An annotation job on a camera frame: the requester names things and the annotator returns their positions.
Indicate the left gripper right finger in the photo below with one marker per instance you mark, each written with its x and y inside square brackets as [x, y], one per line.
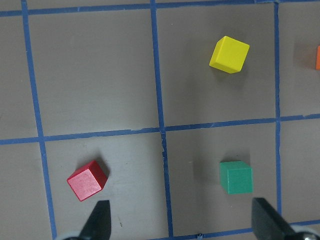
[267, 223]

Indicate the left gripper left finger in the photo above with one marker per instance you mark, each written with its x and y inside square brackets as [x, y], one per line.
[98, 225]

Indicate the red wooden block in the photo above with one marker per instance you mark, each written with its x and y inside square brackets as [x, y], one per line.
[87, 180]

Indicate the green wooden block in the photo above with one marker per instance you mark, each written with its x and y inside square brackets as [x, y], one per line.
[236, 177]

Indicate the yellow wooden block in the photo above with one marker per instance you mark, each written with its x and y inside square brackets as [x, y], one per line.
[229, 55]

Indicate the orange wooden block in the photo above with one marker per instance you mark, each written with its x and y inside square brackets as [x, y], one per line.
[317, 62]

